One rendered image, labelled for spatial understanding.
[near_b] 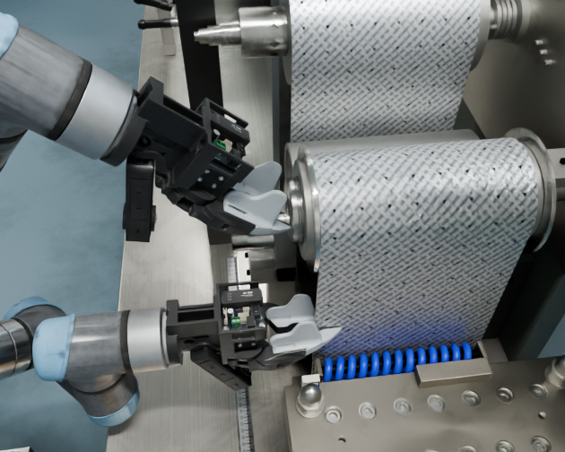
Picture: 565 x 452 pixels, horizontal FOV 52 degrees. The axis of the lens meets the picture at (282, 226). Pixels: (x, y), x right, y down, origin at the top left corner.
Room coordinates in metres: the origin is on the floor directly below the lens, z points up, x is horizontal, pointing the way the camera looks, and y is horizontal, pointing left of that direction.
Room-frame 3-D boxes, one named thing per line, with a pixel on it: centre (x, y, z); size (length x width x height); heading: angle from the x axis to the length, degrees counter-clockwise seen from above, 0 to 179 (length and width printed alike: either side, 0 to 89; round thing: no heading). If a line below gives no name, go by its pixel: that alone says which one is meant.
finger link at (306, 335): (0.39, -0.03, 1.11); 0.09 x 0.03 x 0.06; 96
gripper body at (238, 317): (0.39, 0.08, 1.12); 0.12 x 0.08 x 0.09; 97
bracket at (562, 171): (0.50, -0.32, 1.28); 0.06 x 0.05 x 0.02; 97
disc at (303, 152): (0.46, -0.03, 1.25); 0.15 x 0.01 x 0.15; 7
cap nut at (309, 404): (0.33, -0.03, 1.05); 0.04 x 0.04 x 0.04
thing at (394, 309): (0.42, -0.16, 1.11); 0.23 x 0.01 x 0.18; 97
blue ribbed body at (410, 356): (0.40, -0.16, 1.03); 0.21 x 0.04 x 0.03; 97
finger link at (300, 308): (0.42, -0.03, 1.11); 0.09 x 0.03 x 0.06; 98
